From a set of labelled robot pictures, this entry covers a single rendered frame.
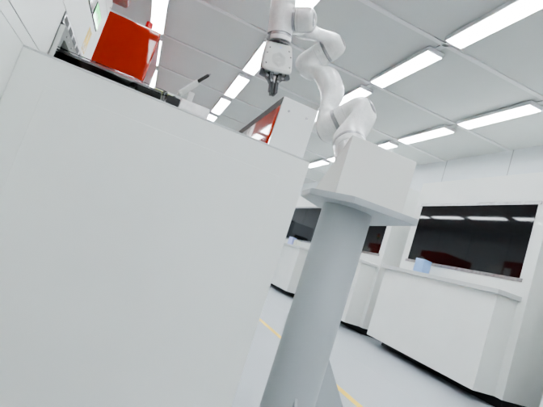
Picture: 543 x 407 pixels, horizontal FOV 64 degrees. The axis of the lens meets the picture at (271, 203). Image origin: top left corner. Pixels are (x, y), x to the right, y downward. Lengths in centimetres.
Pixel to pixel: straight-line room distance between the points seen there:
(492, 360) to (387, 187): 287
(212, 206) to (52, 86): 39
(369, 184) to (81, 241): 82
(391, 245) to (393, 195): 450
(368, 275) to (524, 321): 228
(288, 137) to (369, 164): 37
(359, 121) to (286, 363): 87
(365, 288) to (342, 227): 453
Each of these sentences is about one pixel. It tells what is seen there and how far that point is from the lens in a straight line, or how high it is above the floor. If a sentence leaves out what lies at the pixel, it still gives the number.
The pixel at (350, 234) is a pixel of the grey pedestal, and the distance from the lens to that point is 134.
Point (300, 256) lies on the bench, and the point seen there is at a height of 74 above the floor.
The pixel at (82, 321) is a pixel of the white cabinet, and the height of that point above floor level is 35.
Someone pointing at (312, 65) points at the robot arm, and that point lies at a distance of 192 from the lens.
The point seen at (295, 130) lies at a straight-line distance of 107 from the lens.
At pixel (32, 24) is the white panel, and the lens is 102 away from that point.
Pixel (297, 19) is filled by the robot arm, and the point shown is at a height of 135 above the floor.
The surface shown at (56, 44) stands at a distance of 117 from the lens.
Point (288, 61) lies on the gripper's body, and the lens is 153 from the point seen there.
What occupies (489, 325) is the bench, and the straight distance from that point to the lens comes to 400.
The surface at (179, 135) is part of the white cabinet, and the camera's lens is 95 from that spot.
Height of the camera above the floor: 59
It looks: 7 degrees up
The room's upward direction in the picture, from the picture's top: 18 degrees clockwise
